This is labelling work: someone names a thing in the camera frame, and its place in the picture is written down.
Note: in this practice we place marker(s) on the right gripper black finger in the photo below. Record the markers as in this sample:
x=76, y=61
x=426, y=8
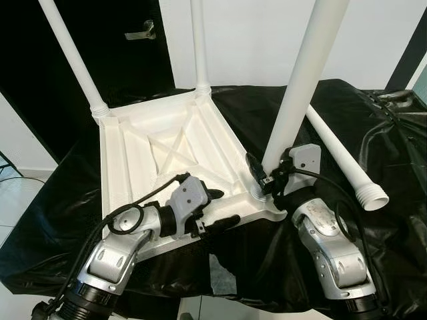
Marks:
x=256, y=173

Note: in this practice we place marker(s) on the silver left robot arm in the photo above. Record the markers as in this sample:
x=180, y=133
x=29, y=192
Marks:
x=110, y=260

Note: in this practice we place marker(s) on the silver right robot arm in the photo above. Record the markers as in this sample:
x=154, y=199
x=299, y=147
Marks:
x=333, y=260

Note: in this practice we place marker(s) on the pale tape patch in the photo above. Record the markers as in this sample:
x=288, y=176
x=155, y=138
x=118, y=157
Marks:
x=222, y=276

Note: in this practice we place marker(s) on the black plastic cover sheet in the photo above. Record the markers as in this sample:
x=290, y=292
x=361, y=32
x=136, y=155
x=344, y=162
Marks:
x=373, y=266

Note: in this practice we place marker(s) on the teal glass panel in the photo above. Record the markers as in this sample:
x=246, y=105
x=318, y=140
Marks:
x=420, y=86

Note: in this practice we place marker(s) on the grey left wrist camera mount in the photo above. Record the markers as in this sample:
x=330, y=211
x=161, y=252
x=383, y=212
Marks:
x=187, y=196

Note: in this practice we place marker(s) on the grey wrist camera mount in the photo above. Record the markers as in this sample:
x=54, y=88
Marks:
x=187, y=196
x=305, y=160

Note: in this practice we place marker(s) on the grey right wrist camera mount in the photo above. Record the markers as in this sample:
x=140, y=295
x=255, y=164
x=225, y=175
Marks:
x=305, y=160

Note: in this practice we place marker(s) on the black window frame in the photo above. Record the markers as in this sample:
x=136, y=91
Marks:
x=410, y=53

